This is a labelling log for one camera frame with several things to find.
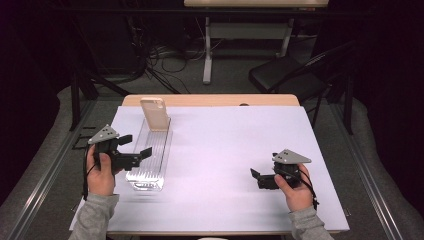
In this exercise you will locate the black horizontal metal bar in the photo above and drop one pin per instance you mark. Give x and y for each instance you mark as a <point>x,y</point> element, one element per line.
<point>133,11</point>

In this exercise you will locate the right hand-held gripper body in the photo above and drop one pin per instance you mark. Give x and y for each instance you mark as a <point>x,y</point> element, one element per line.
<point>290,166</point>

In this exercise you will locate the person's left hand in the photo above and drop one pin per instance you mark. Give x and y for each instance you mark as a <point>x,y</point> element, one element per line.
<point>101,180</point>

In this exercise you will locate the aluminium floor rail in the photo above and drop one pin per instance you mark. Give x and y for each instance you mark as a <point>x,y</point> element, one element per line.
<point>371,180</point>
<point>46,180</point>

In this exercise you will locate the black folding chair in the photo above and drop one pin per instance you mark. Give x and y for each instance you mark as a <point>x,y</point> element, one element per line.
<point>283,75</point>

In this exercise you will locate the wooden table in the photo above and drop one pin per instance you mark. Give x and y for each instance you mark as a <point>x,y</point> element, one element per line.
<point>206,100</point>

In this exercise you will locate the white-legged desk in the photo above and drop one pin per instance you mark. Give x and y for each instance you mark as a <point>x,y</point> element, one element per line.
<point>207,50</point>

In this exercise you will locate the beige phone case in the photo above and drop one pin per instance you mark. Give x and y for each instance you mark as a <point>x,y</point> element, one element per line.
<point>155,115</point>

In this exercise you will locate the black metal stand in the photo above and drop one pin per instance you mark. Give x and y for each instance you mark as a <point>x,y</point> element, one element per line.
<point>75,100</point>

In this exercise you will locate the white table board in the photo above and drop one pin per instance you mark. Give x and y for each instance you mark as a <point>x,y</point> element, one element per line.
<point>233,143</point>

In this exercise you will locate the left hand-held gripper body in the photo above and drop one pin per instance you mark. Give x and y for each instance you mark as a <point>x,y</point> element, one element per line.
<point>123,161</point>

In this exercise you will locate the person's right hand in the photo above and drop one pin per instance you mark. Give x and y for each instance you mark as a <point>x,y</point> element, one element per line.
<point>296,196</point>

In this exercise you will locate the clear plastic packaging tray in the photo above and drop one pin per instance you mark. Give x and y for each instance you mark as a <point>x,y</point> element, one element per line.
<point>153,160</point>

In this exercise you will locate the dark curtain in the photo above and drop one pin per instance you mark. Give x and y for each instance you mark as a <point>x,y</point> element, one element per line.
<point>26,100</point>
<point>393,100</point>

